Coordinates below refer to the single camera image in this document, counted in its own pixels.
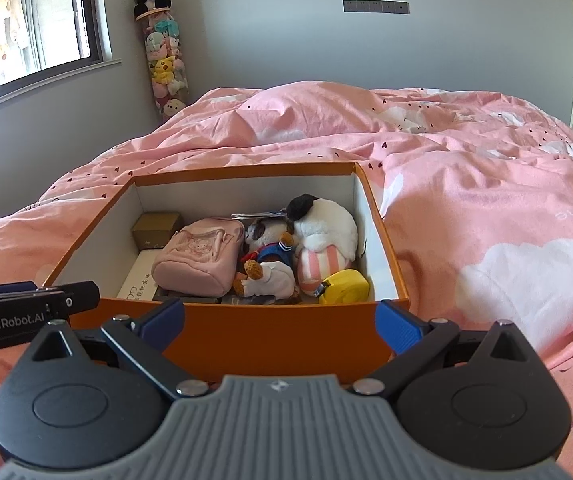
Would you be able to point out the orange cardboard box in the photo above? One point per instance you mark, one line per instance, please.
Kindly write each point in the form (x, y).
(266, 330)

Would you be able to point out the pink mini backpack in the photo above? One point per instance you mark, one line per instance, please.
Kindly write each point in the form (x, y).
(196, 255)

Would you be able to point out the white glasses case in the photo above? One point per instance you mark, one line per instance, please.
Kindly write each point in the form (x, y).
(139, 275)

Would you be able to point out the yellow tape measure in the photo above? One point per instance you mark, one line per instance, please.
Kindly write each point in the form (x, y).
(346, 285)

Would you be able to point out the thin silver metal object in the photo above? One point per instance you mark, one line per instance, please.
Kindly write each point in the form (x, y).
(259, 215)

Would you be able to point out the black box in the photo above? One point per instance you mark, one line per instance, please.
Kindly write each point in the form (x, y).
(186, 300)

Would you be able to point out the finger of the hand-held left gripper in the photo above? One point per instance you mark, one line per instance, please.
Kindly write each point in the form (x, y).
(84, 295)
(6, 288)

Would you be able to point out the small brown cardboard box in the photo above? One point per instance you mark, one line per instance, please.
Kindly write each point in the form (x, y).
(156, 227)

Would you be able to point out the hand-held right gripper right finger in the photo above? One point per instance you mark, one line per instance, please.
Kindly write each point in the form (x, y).
(396, 330)

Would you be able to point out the grey wall socket strip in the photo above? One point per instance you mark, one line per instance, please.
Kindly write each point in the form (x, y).
(376, 6)

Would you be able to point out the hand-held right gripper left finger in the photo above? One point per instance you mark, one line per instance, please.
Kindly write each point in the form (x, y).
(166, 320)

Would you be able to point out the bear doll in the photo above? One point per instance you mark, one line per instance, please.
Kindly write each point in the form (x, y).
(271, 255)

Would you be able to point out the pink striped plush toy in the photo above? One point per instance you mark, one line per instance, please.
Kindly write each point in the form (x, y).
(321, 265)

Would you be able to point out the clear tube of plush toys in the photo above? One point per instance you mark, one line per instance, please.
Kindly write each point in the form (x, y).
(164, 70)

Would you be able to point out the window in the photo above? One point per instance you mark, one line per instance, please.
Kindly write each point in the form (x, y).
(41, 10)

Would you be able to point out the large white panda plush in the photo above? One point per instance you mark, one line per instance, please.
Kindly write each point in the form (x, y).
(326, 230)

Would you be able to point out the pink printed duvet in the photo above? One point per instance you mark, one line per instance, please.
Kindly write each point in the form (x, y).
(466, 185)

